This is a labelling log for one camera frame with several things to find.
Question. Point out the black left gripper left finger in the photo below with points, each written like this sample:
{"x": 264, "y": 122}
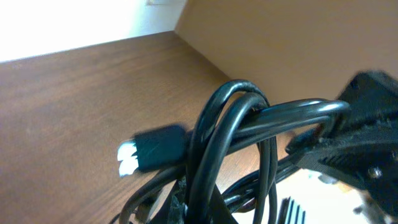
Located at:
{"x": 173, "y": 209}

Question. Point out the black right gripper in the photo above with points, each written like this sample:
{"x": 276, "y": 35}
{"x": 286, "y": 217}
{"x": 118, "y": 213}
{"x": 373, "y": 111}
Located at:
{"x": 365, "y": 159}

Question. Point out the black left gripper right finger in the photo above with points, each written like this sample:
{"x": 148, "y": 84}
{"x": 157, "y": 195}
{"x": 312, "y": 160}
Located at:
{"x": 219, "y": 212}

